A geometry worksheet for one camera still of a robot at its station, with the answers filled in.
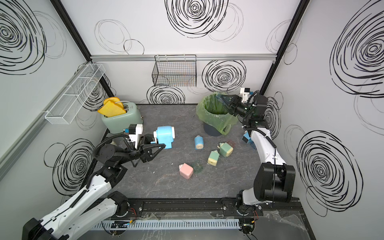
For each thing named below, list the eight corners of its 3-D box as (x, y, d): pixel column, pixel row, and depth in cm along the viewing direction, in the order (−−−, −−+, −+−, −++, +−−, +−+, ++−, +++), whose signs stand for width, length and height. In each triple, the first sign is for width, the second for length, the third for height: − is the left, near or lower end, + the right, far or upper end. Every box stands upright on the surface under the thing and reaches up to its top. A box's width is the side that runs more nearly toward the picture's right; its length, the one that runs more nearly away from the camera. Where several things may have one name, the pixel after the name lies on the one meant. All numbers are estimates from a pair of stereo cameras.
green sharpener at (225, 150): (218, 158, 93) (220, 153, 87) (217, 148, 98) (219, 142, 92) (231, 158, 93) (234, 153, 87) (229, 148, 98) (232, 142, 92)
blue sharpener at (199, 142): (194, 151, 96) (194, 145, 90) (194, 141, 101) (194, 135, 95) (203, 151, 96) (203, 145, 90) (202, 141, 101) (203, 135, 95)
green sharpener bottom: (208, 166, 89) (208, 162, 84) (207, 154, 94) (208, 149, 89) (218, 166, 89) (220, 162, 84) (217, 154, 94) (218, 149, 89)
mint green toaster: (110, 132, 105) (99, 118, 93) (134, 113, 116) (127, 99, 104) (122, 142, 100) (113, 129, 88) (147, 122, 111) (141, 107, 99)
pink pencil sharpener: (178, 173, 87) (176, 168, 81) (183, 166, 90) (182, 160, 84) (188, 181, 84) (188, 176, 78) (194, 173, 87) (194, 168, 81)
